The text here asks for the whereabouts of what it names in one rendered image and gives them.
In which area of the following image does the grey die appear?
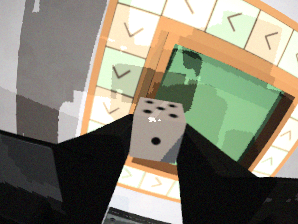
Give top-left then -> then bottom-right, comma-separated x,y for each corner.
129,97 -> 188,164

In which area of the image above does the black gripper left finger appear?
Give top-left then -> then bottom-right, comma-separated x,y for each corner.
0,113 -> 133,224

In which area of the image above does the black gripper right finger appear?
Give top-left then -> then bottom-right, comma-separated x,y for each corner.
176,124 -> 298,224

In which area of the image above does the orange board game square track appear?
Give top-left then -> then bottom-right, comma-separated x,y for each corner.
80,0 -> 298,204

